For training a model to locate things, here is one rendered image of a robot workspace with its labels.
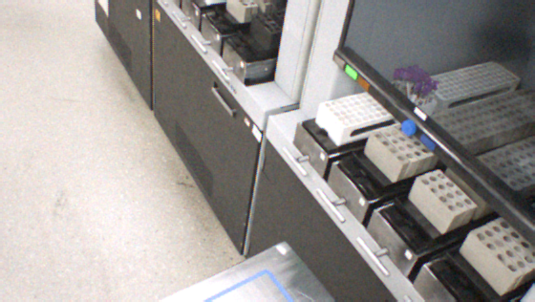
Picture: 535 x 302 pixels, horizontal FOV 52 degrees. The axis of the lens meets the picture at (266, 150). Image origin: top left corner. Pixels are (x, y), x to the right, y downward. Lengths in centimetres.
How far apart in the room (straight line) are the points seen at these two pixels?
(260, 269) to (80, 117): 175
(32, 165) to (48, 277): 56
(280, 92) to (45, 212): 107
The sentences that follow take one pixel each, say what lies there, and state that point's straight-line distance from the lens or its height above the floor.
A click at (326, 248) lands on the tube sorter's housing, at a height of 57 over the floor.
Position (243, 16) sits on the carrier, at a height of 85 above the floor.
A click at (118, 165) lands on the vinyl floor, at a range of 234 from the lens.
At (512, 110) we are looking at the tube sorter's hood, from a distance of 95.
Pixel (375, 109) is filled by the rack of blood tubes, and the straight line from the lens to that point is 133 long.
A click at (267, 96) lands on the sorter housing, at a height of 73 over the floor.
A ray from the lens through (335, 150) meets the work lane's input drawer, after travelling 125.
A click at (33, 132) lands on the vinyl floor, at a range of 255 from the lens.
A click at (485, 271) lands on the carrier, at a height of 84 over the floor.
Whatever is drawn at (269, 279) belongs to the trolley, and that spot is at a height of 82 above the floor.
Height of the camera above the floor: 160
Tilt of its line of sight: 41 degrees down
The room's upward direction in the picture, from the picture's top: 10 degrees clockwise
